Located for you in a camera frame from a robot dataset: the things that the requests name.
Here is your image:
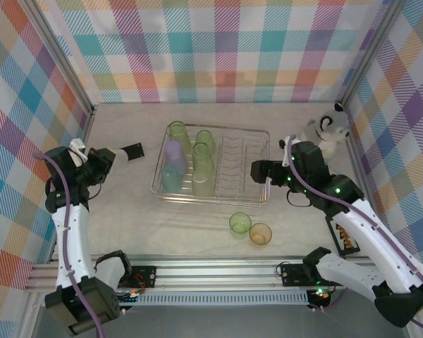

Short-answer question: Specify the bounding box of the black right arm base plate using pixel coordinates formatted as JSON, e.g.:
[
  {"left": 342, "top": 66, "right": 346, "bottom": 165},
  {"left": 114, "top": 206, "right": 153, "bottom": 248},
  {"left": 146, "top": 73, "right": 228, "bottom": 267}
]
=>
[{"left": 280, "top": 262, "right": 307, "bottom": 288}]

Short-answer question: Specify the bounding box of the teal translucent plastic cup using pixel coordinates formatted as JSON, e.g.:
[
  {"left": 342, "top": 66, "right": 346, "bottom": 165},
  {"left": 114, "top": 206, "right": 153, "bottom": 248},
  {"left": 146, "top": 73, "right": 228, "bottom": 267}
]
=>
[{"left": 160, "top": 164, "right": 183, "bottom": 194}]

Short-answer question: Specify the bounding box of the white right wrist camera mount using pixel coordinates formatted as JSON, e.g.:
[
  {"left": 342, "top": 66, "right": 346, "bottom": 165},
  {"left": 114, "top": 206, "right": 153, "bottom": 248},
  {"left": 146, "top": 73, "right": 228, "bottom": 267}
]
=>
[{"left": 278, "top": 134, "right": 302, "bottom": 167}]

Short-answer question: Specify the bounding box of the small controller board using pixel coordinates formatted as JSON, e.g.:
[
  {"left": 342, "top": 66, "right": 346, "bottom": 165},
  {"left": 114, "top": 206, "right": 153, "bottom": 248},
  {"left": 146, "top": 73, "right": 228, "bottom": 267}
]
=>
[
  {"left": 116, "top": 288, "right": 142, "bottom": 303},
  {"left": 307, "top": 287, "right": 334, "bottom": 304}
]

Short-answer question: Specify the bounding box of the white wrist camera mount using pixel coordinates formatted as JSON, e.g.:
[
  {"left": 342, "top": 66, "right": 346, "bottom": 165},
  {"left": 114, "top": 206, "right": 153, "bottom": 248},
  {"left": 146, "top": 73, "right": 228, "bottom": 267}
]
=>
[
  {"left": 69, "top": 139, "right": 88, "bottom": 166},
  {"left": 278, "top": 134, "right": 302, "bottom": 167}
]

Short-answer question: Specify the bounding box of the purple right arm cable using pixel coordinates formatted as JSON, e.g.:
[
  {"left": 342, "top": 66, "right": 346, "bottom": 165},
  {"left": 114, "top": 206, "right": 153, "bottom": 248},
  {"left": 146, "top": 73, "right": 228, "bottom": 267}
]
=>
[{"left": 285, "top": 139, "right": 423, "bottom": 332}]

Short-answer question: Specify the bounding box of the aluminium frame post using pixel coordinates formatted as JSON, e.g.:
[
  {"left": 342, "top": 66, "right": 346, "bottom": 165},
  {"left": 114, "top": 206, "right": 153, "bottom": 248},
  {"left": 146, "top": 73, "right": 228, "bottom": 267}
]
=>
[
  {"left": 23, "top": 0, "right": 99, "bottom": 119},
  {"left": 337, "top": 0, "right": 408, "bottom": 106}
]

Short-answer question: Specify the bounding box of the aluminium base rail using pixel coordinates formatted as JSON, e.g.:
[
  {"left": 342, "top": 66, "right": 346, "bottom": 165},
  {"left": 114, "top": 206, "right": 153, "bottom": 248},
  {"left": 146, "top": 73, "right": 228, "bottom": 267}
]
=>
[{"left": 24, "top": 255, "right": 374, "bottom": 293}]

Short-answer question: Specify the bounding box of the grey white plush husky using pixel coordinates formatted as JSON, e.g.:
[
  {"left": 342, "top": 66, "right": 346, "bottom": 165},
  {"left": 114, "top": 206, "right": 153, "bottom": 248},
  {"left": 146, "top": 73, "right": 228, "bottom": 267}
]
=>
[{"left": 298, "top": 101, "right": 352, "bottom": 159}]

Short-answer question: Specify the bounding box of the pale yellow-green plastic cup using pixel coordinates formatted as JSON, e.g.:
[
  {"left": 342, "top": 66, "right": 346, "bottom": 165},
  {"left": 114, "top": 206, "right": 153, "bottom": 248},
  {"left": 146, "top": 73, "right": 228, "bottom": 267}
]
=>
[{"left": 191, "top": 168, "right": 216, "bottom": 199}]

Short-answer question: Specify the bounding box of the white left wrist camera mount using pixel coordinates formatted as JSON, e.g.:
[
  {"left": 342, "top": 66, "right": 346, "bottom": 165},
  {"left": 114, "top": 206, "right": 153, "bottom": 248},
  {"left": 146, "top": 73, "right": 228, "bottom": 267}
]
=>
[{"left": 69, "top": 139, "right": 88, "bottom": 166}]

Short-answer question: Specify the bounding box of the black rectangular plate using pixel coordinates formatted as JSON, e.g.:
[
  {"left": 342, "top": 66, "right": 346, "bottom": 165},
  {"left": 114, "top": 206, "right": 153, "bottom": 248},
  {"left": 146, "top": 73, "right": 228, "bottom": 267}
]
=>
[{"left": 118, "top": 142, "right": 145, "bottom": 163}]

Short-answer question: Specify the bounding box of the chrome wire dish rack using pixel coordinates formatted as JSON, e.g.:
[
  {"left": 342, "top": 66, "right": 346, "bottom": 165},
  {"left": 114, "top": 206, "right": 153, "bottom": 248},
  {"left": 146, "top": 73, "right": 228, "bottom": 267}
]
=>
[{"left": 150, "top": 123, "right": 271, "bottom": 212}]

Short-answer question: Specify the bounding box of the orange translucent plastic cup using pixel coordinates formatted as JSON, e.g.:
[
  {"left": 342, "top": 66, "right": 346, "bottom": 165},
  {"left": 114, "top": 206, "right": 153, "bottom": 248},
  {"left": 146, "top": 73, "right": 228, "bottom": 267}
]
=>
[{"left": 249, "top": 222, "right": 273, "bottom": 246}]

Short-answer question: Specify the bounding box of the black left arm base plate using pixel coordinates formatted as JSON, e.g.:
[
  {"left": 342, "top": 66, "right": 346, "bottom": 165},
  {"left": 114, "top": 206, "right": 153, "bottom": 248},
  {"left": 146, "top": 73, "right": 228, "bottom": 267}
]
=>
[{"left": 126, "top": 265, "right": 158, "bottom": 288}]

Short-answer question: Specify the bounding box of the purple plastic cup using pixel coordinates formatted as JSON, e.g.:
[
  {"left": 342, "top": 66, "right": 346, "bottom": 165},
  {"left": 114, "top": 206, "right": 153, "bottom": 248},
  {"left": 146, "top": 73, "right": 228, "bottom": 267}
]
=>
[{"left": 163, "top": 140, "right": 190, "bottom": 175}]

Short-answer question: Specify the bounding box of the slotted white cable duct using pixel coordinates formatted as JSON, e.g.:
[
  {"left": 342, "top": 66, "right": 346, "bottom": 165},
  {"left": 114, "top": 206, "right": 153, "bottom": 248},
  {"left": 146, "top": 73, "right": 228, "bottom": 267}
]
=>
[{"left": 116, "top": 292, "right": 311, "bottom": 307}]

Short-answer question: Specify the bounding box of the green translucent plastic cup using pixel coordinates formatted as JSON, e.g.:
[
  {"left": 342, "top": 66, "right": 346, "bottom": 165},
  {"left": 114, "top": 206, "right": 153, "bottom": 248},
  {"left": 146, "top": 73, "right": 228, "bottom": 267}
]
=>
[
  {"left": 195, "top": 129, "right": 218, "bottom": 158},
  {"left": 228, "top": 211, "right": 252, "bottom": 237},
  {"left": 167, "top": 120, "right": 192, "bottom": 156},
  {"left": 191, "top": 142, "right": 216, "bottom": 173}
]

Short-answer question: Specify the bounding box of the black holder with orange parts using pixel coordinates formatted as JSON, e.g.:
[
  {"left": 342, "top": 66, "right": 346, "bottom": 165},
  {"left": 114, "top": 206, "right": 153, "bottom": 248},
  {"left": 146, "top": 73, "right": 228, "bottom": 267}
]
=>
[{"left": 326, "top": 216, "right": 361, "bottom": 255}]

